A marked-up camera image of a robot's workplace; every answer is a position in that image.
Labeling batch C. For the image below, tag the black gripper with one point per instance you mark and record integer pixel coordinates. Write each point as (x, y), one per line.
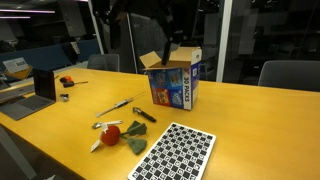
(169, 46)

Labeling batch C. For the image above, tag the red radish plush toy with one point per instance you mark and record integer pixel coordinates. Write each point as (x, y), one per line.
(110, 135)

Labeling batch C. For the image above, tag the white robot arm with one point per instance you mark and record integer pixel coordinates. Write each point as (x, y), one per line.
(166, 16)

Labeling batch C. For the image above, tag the printed blue cardboard box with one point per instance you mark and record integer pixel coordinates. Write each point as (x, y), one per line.
(173, 90)

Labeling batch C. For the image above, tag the gray office chair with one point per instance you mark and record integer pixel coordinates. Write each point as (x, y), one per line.
(103, 62)
(290, 75)

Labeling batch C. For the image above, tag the black white checkered calibration board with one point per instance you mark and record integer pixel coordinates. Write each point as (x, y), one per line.
(176, 153)

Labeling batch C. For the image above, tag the black screwdriver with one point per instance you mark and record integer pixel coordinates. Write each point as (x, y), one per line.
(70, 84)

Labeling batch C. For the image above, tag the orange black tape measure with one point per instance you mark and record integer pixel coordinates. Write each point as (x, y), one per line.
(65, 79)

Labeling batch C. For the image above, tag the small silver metal part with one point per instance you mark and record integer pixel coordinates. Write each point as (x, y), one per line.
(64, 97)

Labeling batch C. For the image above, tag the blue desk divider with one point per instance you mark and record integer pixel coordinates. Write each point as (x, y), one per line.
(50, 56)

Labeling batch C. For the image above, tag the black upright panel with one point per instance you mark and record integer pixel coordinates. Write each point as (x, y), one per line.
(44, 84)

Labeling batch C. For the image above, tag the gray laptop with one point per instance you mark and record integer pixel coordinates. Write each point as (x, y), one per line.
(25, 105)

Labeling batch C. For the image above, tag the white yellow sign card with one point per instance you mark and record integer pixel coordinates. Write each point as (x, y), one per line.
(16, 65)

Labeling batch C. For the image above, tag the white window frame post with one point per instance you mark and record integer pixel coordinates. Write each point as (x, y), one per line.
(96, 28)
(224, 40)

